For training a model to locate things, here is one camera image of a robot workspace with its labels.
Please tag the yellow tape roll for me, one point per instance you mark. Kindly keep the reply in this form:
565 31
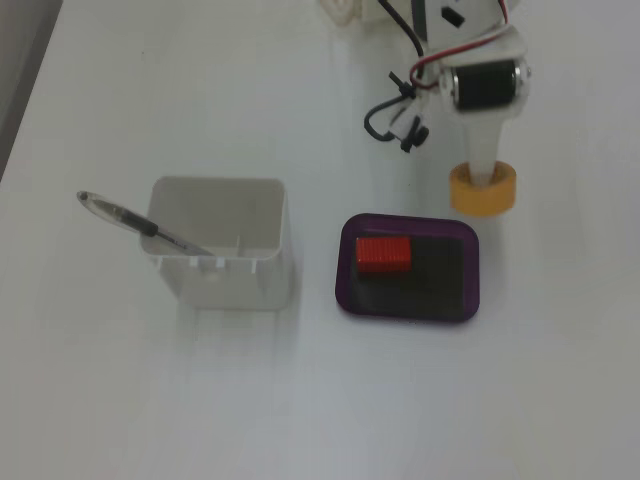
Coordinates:
487 200

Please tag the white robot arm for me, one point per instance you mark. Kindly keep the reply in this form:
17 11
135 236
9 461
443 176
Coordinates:
450 20

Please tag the black ballpoint pen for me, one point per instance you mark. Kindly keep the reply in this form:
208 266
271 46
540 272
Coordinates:
130 220

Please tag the white plastic box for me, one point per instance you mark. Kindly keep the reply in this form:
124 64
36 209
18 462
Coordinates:
235 280

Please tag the red block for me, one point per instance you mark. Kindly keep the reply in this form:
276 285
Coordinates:
383 255

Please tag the purple metal tray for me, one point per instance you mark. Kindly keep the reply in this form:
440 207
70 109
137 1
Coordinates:
450 310

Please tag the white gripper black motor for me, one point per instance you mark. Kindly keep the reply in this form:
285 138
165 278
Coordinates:
487 89

